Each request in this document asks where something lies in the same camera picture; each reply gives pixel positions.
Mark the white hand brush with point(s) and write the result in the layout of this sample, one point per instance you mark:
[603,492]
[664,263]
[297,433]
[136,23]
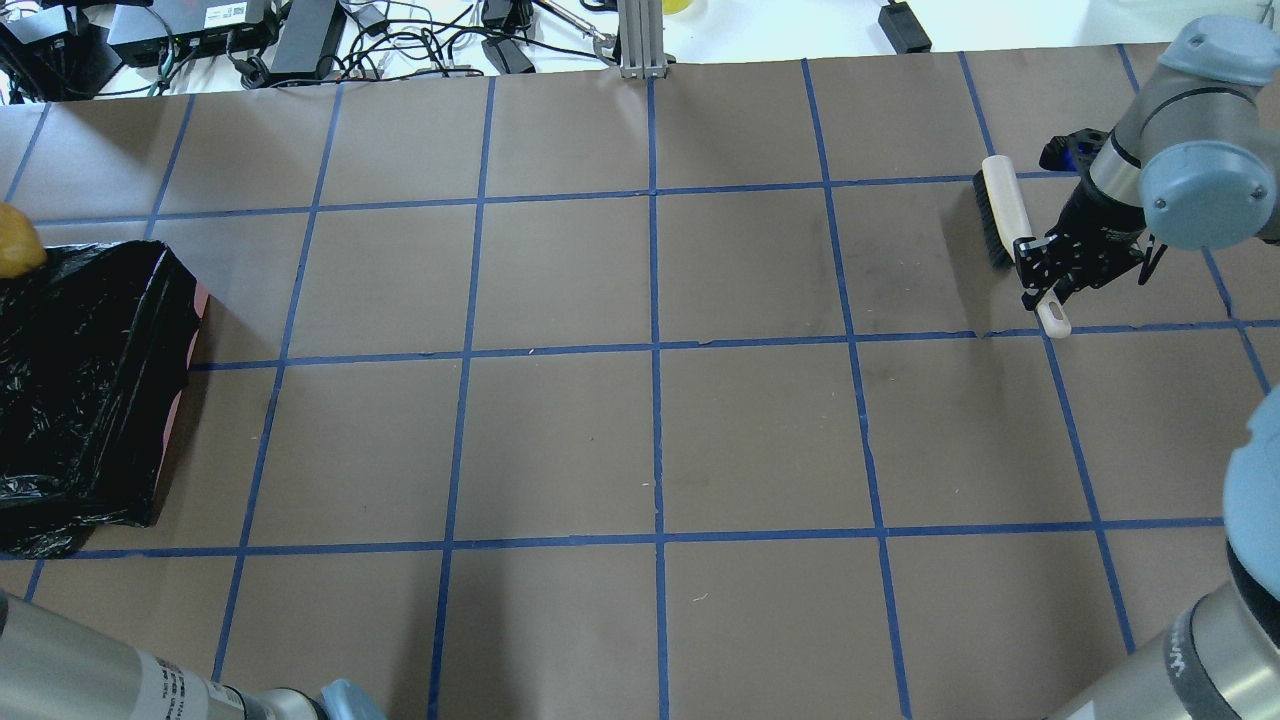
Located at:
[1005,219]

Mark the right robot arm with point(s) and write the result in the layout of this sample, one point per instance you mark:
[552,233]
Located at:
[1190,166]

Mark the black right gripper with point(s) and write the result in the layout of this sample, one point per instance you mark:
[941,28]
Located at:
[1098,226]

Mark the black power adapter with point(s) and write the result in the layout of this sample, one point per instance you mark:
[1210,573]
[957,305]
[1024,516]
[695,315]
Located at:
[307,42]

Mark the black power brick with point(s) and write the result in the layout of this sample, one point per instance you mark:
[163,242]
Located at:
[903,29]

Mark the yellow toy potato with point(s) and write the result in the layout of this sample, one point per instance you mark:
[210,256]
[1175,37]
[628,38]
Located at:
[21,250]

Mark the aluminium frame post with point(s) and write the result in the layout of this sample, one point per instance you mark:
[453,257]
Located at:
[640,38]

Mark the bin with black bag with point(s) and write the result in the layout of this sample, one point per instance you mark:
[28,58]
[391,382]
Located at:
[95,349]

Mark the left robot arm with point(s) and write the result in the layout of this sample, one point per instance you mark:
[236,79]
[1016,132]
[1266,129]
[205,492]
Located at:
[55,668]

